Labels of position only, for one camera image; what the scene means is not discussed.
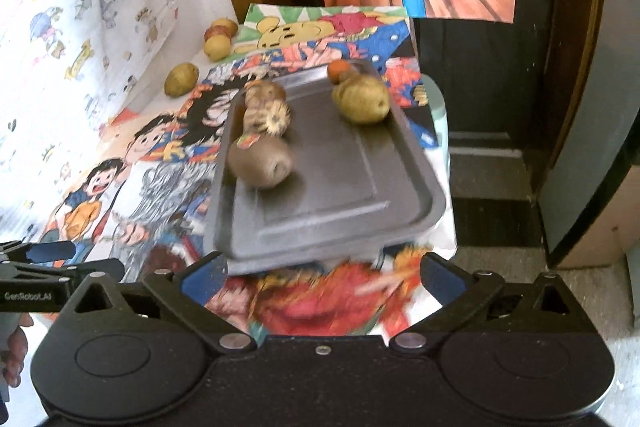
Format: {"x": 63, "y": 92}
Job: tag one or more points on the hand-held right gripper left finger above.
{"x": 207, "y": 272}

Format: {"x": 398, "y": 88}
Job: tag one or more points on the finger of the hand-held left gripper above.
{"x": 85, "y": 271}
{"x": 47, "y": 251}

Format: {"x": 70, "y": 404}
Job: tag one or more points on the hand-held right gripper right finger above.
{"x": 440, "y": 274}

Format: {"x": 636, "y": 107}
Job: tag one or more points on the brown kiwi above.
{"x": 260, "y": 163}

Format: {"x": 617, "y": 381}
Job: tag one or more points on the grey metal tray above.
{"x": 340, "y": 177}

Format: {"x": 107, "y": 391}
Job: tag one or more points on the small striped melon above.
{"x": 265, "y": 93}
{"x": 270, "y": 119}

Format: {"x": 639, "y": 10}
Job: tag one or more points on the small orange fruit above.
{"x": 337, "y": 70}

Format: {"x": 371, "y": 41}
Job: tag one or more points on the person's left hand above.
{"x": 17, "y": 349}

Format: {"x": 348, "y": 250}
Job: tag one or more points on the cartoon boys poster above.
{"x": 90, "y": 197}

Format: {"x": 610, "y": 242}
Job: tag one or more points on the grey-haired figure poster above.
{"x": 165, "y": 202}

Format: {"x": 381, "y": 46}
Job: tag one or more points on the brown cardboard box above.
{"x": 600, "y": 247}

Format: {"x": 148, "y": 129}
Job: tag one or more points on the potato on table left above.
{"x": 181, "y": 80}

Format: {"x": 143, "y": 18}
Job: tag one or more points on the dark door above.
{"x": 480, "y": 82}

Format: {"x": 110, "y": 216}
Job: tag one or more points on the white printed cloth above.
{"x": 75, "y": 32}

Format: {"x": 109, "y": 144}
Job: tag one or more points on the yellow round fruit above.
{"x": 217, "y": 48}

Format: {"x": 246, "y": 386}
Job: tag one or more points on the black framed grey panel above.
{"x": 595, "y": 107}

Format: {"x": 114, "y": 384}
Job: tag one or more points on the yellow bear poster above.
{"x": 325, "y": 24}

